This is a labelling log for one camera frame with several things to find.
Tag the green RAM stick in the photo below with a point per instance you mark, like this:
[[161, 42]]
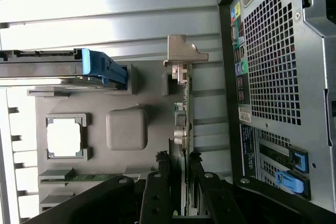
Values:
[[86, 177]]

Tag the blue card retention clip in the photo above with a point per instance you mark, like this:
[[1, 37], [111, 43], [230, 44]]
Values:
[[302, 161]]

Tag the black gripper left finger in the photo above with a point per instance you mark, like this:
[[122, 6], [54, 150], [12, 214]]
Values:
[[155, 200]]

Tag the blue case latch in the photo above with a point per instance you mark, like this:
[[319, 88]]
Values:
[[288, 182]]

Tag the open PC case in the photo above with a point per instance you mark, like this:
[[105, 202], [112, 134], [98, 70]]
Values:
[[315, 77]]

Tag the silver CPU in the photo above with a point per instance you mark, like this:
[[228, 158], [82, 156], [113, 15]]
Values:
[[63, 137]]

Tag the grey parts rack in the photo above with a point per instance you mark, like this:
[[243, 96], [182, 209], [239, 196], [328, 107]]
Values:
[[126, 129]]

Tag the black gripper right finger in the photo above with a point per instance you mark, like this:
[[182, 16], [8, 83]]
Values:
[[218, 203]]

